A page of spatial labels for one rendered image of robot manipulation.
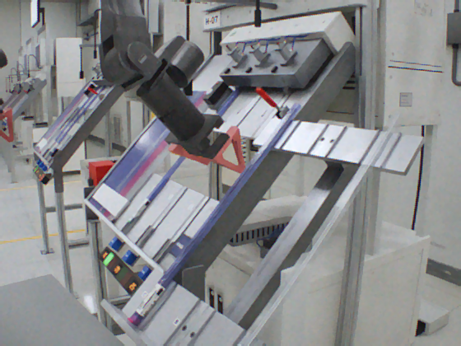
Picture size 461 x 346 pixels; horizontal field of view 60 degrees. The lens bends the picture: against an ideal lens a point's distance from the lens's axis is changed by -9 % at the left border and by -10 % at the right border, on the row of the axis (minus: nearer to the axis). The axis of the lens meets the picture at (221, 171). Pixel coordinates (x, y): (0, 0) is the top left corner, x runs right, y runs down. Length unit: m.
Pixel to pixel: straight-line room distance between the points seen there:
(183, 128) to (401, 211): 2.32
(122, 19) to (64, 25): 9.18
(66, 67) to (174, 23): 3.25
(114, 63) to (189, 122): 0.15
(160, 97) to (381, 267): 0.93
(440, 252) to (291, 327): 2.08
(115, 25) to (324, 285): 0.85
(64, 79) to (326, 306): 4.76
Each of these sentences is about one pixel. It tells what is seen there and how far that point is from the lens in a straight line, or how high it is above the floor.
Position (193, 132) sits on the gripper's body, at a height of 1.03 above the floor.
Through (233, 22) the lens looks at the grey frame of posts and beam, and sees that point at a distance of 1.51.
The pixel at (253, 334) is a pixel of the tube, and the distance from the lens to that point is 0.58.
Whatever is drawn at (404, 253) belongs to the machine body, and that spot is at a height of 0.59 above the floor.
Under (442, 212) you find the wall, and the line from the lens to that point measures 2.71.
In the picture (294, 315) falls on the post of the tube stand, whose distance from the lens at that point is 0.76.
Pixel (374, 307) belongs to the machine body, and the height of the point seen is 0.44.
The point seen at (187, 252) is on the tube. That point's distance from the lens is 0.75.
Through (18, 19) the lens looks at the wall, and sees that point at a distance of 9.71.
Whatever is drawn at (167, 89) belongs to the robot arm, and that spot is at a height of 1.10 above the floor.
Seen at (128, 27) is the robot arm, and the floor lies 1.19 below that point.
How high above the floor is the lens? 1.11
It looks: 11 degrees down
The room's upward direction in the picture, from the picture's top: straight up
